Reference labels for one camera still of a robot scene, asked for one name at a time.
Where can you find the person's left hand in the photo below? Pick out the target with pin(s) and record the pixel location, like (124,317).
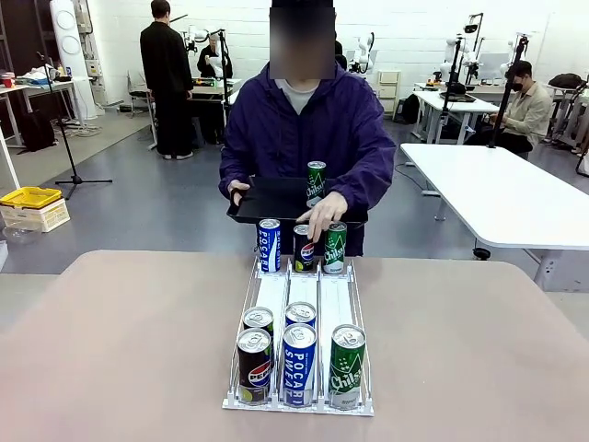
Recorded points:
(329,209)

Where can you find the person's right hand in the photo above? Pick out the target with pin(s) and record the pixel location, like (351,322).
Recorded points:
(238,188)

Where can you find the green Chilsung cider can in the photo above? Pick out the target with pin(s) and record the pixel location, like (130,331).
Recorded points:
(346,368)
(334,253)
(316,182)

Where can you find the black plastic serving tray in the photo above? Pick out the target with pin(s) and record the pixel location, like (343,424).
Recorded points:
(271,200)

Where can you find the black Pepsi can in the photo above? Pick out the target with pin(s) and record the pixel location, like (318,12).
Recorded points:
(303,258)
(257,317)
(254,368)

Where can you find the person's left forearm purple sleeve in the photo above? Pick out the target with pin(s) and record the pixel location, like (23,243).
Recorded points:
(368,184)

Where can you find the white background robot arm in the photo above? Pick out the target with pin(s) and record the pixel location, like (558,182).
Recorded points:
(198,33)
(448,55)
(363,50)

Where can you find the person's right forearm purple sleeve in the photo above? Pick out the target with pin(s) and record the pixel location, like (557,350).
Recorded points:
(227,179)

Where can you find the person in purple jacket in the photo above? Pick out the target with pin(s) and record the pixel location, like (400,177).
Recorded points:
(294,138)

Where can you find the seated person with cup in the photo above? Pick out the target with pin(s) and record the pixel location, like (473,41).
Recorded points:
(214,62)

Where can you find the blue Pocari Sweat can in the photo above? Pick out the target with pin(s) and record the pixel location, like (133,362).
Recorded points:
(299,368)
(300,314)
(269,248)

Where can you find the clear acrylic can dispenser rack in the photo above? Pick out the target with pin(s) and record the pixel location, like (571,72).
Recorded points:
(301,290)

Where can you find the grey work desk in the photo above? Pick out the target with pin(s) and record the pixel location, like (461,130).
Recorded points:
(207,89)

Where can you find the black upright pole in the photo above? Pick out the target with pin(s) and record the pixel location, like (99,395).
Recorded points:
(226,69)

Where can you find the black backpack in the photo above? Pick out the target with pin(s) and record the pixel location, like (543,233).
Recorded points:
(411,110)

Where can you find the white drawer cabinet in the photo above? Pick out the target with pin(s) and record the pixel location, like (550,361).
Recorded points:
(389,92)

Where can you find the black office chair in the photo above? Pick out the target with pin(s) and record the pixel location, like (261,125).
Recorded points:
(138,94)

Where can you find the bystander in black clothes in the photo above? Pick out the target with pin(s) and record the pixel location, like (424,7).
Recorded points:
(165,69)

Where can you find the black tripod microphone stand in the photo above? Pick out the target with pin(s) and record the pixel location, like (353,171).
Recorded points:
(83,181)

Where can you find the narrow white table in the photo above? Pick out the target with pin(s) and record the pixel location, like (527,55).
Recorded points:
(455,103)

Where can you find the large white table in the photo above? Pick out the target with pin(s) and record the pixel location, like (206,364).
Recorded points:
(497,193)

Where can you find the black slanted pole stand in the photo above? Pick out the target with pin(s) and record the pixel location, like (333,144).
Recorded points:
(500,115)

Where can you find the white desk with clutter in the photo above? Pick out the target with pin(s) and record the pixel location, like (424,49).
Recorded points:
(69,83)

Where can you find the white folding crate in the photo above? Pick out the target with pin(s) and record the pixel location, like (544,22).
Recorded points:
(41,218)

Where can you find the black floor bag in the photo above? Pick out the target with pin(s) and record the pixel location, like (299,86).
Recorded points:
(39,131)

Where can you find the yellow plastic basket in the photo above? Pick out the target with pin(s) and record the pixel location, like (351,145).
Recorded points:
(30,197)

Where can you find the white tower air conditioner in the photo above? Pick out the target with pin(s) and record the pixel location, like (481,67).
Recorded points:
(69,46)

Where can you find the clear plastic bowl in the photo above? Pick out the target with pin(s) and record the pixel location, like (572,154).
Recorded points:
(20,236)

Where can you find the seated man in beige jacket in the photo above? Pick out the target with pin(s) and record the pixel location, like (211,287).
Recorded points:
(529,110)

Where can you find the red cup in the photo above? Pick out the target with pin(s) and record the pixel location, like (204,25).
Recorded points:
(8,80)

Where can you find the black bag on table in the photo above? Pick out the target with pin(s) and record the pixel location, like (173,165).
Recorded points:
(568,80)

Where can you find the black camera stand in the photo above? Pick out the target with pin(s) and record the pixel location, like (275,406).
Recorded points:
(455,69)

